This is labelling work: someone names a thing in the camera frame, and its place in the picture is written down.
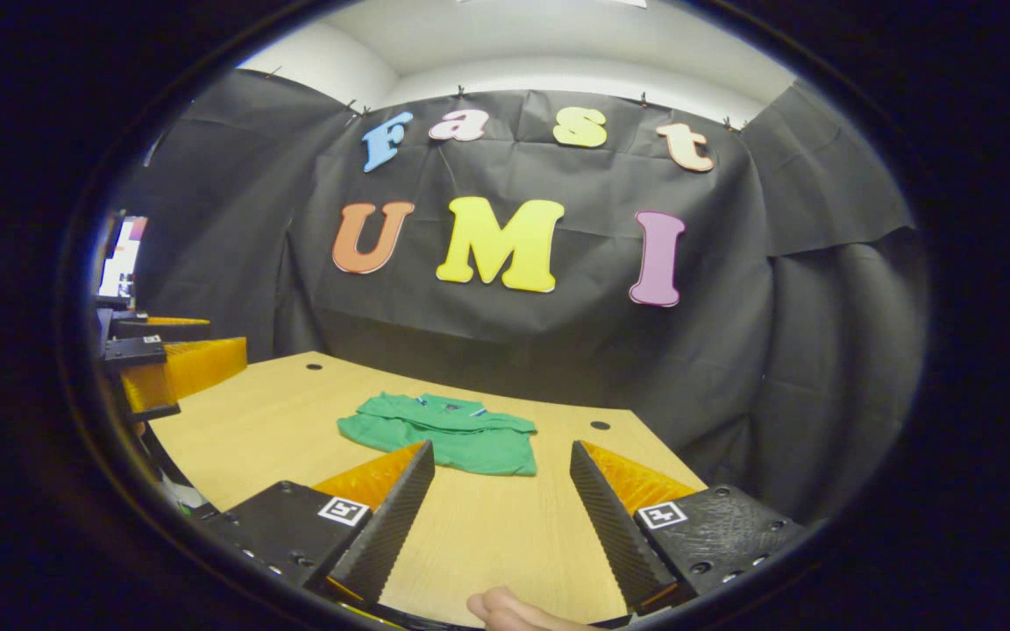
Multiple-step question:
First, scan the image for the green T-shirt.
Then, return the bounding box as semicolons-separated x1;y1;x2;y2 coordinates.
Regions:
337;392;539;478

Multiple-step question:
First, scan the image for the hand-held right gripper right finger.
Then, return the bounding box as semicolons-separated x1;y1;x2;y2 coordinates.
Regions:
569;440;809;615

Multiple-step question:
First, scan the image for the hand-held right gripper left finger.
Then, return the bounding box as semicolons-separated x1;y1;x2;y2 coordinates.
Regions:
198;440;436;611

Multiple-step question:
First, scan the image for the black backdrop cloth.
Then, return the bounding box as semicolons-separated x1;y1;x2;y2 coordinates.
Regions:
110;68;928;527

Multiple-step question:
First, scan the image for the computer monitor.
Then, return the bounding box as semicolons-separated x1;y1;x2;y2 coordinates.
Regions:
100;215;149;299

